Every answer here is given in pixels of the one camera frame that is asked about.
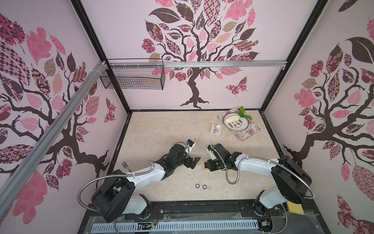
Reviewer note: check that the white toy radish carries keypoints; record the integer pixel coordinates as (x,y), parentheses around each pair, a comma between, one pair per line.
(240,114)

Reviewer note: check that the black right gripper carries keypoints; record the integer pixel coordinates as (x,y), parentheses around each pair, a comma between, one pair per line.
(215,163)

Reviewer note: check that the white slotted cable duct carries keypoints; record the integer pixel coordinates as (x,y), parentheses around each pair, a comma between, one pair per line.
(176,226)

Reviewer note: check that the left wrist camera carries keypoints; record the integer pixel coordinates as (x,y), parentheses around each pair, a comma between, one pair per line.
(190,146)

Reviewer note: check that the black wire basket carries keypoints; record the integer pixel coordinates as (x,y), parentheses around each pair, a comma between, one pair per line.
(135,73)

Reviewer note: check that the yellow sponge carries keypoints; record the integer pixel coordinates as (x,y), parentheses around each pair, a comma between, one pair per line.
(295,208)

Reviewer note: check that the aluminium rail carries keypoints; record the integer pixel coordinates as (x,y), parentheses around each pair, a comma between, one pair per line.
(201,64)
(25,170)

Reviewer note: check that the white round printed plate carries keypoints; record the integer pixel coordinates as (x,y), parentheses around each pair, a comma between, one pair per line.
(235,122)

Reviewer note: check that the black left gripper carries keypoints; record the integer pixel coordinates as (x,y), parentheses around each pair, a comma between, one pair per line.
(188,164)

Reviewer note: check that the left aluminium rail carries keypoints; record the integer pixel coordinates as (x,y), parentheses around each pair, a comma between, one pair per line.
(25,170)

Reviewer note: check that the silver metal fork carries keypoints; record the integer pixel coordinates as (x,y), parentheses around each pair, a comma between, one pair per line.
(125,165)

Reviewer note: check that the clear plastic ring bag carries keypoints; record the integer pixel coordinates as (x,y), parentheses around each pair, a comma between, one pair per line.
(216,129)

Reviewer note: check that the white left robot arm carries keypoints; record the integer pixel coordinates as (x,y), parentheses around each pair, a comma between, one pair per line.
(117,194)

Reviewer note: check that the rear aluminium rail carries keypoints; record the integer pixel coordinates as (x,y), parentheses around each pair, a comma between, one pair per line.
(201,64)

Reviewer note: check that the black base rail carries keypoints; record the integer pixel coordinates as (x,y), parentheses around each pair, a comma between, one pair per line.
(244,207)

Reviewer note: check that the black corner frame post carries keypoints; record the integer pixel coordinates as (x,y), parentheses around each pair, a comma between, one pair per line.
(298,45)

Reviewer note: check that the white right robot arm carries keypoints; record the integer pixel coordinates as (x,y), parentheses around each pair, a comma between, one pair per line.
(292,182)

